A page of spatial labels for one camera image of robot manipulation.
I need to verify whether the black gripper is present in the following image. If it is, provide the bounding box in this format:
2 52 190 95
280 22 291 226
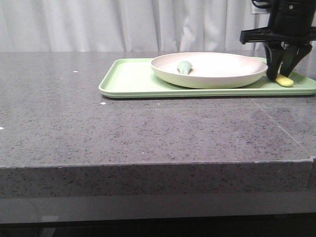
239 0 316 80

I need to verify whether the yellow plastic fork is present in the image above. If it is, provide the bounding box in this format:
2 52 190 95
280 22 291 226
276 74 294 87

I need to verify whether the white round plate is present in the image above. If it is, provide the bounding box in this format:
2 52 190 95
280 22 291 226
151 52 267 89

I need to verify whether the light green spoon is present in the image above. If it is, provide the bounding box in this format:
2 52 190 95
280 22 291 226
177 61 193 75

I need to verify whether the light green serving tray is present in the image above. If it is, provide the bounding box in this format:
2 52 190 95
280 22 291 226
99 58 316 99

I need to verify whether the white pleated curtain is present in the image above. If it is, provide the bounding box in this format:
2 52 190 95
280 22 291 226
0 0 316 53

